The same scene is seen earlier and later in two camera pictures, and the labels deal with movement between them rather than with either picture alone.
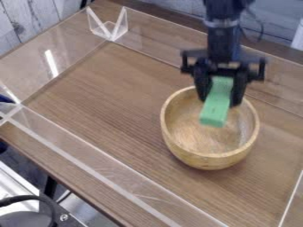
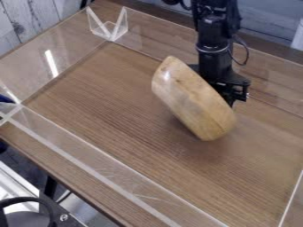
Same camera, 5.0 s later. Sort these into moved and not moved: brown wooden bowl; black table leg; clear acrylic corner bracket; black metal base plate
Moved: brown wooden bowl
Not moved: clear acrylic corner bracket; black table leg; black metal base plate
